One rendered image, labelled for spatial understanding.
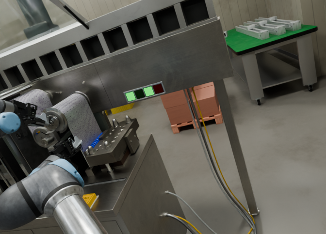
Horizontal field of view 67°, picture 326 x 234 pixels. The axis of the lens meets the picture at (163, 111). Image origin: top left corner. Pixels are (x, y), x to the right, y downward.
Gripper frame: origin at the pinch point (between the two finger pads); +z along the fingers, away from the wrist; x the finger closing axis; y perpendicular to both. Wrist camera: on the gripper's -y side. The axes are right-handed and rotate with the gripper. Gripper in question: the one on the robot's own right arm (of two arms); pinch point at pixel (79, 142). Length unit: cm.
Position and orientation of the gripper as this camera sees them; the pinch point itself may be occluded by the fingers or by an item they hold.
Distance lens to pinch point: 139.8
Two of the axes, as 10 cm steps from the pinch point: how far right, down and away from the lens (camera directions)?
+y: -3.3, -8.9, -3.2
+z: 2.0, -4.0, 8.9
